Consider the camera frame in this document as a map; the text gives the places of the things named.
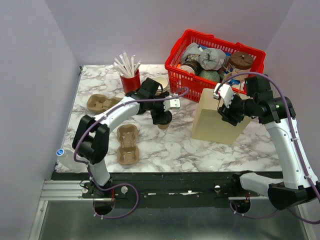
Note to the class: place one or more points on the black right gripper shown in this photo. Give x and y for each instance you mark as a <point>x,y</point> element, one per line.
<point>226,113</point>

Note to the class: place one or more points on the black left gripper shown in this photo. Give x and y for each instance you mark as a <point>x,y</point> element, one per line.
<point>156,117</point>

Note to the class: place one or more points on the brown paper coffee cup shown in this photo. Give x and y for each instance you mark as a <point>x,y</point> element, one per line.
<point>163,126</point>

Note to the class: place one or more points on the beige paper bag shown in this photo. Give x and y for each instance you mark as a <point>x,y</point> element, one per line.
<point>208,124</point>

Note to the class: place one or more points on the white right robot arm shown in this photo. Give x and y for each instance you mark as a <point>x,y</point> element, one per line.
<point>299,184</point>

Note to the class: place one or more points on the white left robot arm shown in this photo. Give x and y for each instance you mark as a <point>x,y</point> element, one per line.
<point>91,140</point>

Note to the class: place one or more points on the stack of paper cups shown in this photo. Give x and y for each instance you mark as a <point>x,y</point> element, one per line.
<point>163,85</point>

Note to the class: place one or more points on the red straw holder cup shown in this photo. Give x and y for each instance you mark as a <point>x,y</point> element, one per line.
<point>131,84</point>

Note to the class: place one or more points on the green round melon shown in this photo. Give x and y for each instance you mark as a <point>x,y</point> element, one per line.
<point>211,75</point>

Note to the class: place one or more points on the brown lidded round container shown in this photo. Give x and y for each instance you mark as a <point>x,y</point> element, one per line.
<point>240,61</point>

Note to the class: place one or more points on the white wrapped straws bundle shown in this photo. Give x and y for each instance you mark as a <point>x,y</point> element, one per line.
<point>125,65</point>

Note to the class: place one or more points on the grey crumpled bag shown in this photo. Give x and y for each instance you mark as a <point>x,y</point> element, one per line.
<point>212,59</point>

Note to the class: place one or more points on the dark printed jar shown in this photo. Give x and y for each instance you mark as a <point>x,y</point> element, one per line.
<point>191,67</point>

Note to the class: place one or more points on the cardboard cup carrier tray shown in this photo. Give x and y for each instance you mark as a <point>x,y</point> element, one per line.
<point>99,103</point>

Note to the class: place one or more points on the clear plastic water bottle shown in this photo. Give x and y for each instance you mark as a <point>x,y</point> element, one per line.
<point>66,163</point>

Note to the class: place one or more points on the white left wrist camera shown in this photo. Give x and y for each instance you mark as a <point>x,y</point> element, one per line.
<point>171,103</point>

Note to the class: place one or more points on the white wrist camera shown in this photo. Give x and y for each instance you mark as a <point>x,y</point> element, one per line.
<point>171,103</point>
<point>224,92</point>

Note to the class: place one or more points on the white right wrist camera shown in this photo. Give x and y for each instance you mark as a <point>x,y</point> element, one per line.
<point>224,92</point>

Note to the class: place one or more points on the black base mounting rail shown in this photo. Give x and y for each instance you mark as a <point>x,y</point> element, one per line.
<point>166,190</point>

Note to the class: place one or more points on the aluminium frame rail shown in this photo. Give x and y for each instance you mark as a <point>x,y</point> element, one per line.
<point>61,190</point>

